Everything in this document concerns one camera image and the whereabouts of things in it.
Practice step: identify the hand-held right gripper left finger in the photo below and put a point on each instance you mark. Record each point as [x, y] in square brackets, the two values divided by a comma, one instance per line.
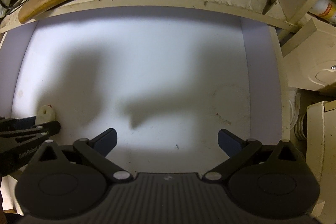
[106, 140]

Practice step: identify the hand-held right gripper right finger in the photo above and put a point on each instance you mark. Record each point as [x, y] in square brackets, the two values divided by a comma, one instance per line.
[229, 144]

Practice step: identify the small white tube red cap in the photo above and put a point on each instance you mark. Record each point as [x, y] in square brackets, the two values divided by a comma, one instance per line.
[47, 112]

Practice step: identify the white bottle orange label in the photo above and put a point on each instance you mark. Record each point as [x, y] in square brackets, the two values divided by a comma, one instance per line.
[325, 7]

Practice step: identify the wide cream drawer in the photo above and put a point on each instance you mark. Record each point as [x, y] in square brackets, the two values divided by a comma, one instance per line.
[144, 69]

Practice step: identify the cream drawer with screws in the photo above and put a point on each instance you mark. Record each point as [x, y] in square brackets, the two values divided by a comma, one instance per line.
[309, 61]

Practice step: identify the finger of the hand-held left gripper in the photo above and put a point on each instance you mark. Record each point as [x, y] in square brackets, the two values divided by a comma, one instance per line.
[47, 127]
[25, 121]

